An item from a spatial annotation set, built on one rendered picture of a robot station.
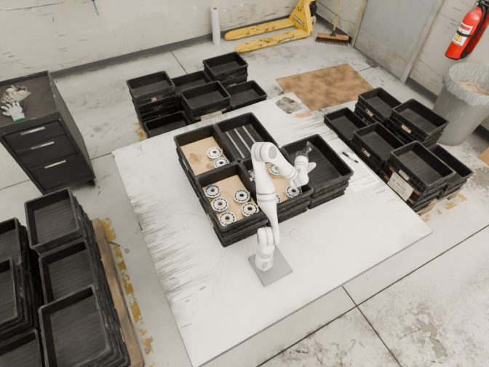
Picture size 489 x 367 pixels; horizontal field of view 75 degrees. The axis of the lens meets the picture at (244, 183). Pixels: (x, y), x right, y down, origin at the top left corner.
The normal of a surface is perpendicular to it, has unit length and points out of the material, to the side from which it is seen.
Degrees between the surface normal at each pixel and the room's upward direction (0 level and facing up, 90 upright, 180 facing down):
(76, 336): 0
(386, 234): 0
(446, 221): 0
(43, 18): 90
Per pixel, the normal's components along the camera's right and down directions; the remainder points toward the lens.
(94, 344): 0.01, -0.62
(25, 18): 0.47, 0.70
